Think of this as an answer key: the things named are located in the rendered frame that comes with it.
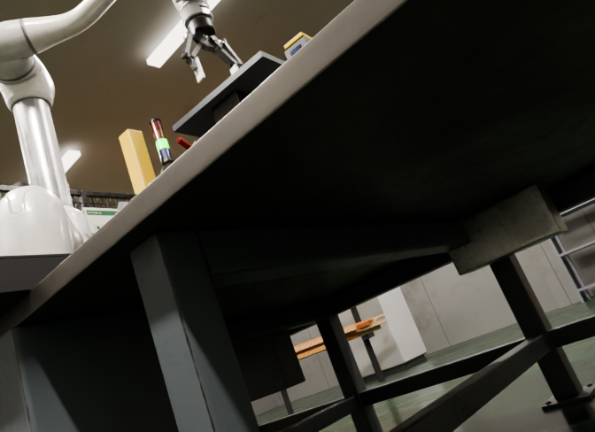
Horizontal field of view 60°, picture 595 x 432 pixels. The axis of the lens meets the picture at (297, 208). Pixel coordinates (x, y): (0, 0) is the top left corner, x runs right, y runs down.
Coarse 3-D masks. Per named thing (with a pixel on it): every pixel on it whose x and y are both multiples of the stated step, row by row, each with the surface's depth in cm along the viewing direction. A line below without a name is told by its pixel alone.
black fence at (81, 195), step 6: (0, 186) 218; (6, 186) 220; (12, 186) 222; (18, 186) 224; (24, 186) 227; (0, 192) 218; (6, 192) 220; (72, 192) 244; (78, 192) 247; (84, 192) 249; (90, 192) 252; (96, 192) 255; (102, 192) 258; (108, 192) 261; (0, 198) 216; (78, 198) 247; (84, 198) 247; (108, 198) 262; (114, 198) 263; (120, 198) 267; (126, 198) 269; (84, 204) 246; (108, 204) 258; (114, 204) 261
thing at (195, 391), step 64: (576, 192) 171; (192, 256) 80; (256, 256) 90; (320, 256) 103; (384, 256) 127; (448, 256) 199; (512, 256) 188; (192, 320) 74; (256, 320) 202; (320, 320) 238; (576, 320) 175; (192, 384) 71; (256, 384) 223; (384, 384) 218; (576, 384) 174
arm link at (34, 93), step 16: (0, 80) 153; (16, 80) 153; (32, 80) 155; (48, 80) 161; (16, 96) 154; (32, 96) 155; (48, 96) 159; (16, 112) 154; (32, 112) 153; (48, 112) 157; (32, 128) 151; (48, 128) 153; (32, 144) 149; (48, 144) 151; (32, 160) 147; (48, 160) 148; (32, 176) 146; (48, 176) 146; (64, 176) 150; (64, 192) 147; (80, 224) 141
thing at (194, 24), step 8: (200, 16) 150; (192, 24) 150; (200, 24) 149; (208, 24) 150; (192, 32) 150; (200, 32) 150; (208, 32) 152; (208, 40) 151; (200, 48) 150; (208, 48) 150
